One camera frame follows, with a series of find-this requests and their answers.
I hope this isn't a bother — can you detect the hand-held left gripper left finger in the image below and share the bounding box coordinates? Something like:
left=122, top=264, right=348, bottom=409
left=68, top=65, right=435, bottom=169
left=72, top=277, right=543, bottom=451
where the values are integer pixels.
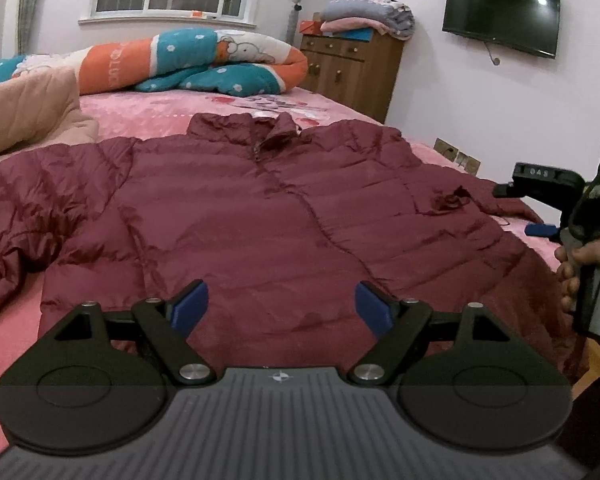
left=55, top=279, right=217, bottom=387

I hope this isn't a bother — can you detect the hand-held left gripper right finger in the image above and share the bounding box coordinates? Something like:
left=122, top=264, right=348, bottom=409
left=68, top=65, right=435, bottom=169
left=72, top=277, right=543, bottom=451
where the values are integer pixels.
left=347, top=279, right=511, bottom=387

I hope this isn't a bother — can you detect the maroon puffer jacket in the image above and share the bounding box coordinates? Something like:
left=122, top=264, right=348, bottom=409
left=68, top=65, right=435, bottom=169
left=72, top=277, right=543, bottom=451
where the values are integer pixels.
left=0, top=112, right=590, bottom=377

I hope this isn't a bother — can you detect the person's right hand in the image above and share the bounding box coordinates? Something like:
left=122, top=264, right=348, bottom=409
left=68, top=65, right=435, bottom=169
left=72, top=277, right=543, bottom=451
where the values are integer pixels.
left=554, top=236, right=600, bottom=314

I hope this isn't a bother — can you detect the wooden cabinet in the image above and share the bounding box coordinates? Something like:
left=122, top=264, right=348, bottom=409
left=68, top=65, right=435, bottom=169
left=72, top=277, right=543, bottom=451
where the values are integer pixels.
left=298, top=33, right=406, bottom=125

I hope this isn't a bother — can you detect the pink printed bed blanket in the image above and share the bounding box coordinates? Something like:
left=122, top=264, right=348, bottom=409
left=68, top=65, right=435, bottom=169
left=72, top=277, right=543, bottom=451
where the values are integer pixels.
left=0, top=84, right=583, bottom=461

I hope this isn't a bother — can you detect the grey folded blanket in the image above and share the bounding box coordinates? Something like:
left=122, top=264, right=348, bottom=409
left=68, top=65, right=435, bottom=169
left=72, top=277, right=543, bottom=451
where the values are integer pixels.
left=319, top=0, right=415, bottom=42

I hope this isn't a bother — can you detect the pink folded blanket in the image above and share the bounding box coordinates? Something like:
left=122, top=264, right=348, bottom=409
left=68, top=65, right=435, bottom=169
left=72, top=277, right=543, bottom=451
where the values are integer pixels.
left=320, top=17, right=382, bottom=37

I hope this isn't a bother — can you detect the rolled colourful rabbit-print quilt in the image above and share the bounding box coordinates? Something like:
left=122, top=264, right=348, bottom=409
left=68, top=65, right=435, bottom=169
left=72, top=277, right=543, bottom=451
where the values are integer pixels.
left=0, top=27, right=309, bottom=96

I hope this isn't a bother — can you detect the beige quilted blanket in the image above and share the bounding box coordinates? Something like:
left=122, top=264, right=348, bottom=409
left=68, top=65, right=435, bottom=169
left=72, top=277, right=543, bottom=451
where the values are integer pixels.
left=0, top=67, right=100, bottom=164

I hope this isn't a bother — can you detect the wall socket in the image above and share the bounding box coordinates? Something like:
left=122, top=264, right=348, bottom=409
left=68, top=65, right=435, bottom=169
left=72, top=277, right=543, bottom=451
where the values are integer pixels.
left=455, top=149, right=482, bottom=177
left=433, top=137, right=459, bottom=162

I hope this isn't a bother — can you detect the wall television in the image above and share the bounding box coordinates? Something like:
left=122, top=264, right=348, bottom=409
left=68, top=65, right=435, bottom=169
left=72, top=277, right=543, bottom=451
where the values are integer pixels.
left=442, top=0, right=562, bottom=60

